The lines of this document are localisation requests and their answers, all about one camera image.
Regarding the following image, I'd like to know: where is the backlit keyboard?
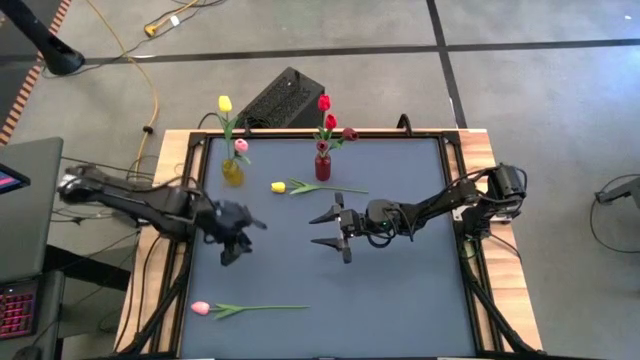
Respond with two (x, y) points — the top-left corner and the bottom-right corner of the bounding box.
(0, 288), (37, 341)

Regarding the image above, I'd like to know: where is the grey laptop lid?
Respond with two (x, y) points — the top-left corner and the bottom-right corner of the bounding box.
(0, 138), (65, 284)

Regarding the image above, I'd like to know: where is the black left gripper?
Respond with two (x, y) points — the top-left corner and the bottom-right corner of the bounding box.
(198, 198), (269, 267)

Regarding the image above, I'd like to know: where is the red glass vase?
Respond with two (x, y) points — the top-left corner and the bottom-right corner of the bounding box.
(314, 152), (332, 182)

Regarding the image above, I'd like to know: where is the yellow glass vase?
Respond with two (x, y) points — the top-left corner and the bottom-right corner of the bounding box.
(221, 159), (246, 188)

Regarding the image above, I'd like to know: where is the small lit display screen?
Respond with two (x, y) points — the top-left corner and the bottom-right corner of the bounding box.
(0, 163), (31, 196)

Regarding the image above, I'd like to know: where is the long yellow extension cable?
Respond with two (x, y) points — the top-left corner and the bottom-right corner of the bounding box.
(84, 0), (159, 199)

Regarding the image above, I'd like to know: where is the grey stand foot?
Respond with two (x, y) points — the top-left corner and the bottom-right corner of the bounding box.
(593, 175), (640, 210)

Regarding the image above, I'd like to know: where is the pink artificial tulip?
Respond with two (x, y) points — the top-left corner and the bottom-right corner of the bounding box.
(230, 138), (253, 169)
(190, 300), (312, 321)

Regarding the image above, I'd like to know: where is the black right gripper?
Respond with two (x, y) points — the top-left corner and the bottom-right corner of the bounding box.
(308, 191), (402, 266)

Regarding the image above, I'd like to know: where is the black stand leg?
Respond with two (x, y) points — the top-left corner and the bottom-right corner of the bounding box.
(0, 0), (87, 77)

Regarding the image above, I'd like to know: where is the black tower cable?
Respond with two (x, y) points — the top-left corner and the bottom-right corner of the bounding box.
(197, 111), (231, 130)

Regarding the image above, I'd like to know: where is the yellow cable with plug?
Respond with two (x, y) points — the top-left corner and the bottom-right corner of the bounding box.
(143, 0), (226, 39)

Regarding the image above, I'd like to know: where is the yellow artificial tulip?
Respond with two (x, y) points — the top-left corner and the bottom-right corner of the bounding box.
(270, 178), (370, 196)
(215, 94), (241, 169)

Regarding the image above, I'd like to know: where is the grey table mat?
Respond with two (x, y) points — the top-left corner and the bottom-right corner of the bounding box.
(179, 137), (479, 359)

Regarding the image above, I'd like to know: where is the black floor cable loop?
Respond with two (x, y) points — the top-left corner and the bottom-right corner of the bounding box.
(588, 172), (640, 255)

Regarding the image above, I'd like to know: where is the black computer tower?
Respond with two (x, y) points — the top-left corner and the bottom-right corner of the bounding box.
(224, 66), (326, 130)

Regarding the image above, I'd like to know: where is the black metal table frame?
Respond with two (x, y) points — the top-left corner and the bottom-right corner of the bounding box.
(113, 127), (546, 360)

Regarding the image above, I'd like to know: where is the bright red artificial tulip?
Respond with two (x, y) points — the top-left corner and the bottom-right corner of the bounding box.
(317, 93), (334, 154)
(323, 113), (339, 151)

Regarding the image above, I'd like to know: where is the dark maroon artificial tulip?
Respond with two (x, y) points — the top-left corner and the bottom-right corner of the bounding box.
(329, 127), (360, 154)

